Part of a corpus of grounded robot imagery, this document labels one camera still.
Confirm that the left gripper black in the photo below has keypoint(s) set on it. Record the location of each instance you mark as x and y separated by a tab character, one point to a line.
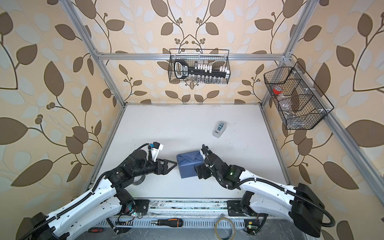
164	171

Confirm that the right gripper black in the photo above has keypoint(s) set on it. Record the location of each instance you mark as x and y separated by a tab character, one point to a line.
202	167

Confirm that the light blue wrapping paper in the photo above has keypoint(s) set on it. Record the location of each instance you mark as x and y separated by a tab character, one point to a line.
188	162

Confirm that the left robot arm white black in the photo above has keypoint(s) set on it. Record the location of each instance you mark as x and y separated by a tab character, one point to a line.
105	199

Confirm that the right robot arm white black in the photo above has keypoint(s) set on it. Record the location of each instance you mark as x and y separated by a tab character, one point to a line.
299	205

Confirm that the grey tape dispenser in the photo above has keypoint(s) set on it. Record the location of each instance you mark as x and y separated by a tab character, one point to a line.
219	129

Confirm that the clear tape roll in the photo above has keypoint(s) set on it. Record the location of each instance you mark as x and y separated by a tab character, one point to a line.
224	229

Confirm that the black orange screwdriver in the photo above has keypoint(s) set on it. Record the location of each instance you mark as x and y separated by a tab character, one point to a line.
173	223

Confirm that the grey duct tape roll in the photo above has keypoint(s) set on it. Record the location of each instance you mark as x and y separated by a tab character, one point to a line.
138	180

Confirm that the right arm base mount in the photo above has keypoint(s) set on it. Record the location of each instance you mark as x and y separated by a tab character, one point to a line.
237	208

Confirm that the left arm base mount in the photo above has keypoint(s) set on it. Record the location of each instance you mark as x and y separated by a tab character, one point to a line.
136	206

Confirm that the red handled ratchet wrench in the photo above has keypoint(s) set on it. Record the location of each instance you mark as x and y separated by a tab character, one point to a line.
95	230

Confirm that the black socket set rail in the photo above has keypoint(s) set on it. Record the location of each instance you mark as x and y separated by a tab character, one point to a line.
199	71

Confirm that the right wire basket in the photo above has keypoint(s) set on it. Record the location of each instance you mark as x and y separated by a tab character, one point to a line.
302	104

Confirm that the wire basket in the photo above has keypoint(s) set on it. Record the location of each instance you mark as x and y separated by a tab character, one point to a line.
215	57
302	104

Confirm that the back wire basket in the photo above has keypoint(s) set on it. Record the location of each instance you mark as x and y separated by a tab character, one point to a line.
215	57

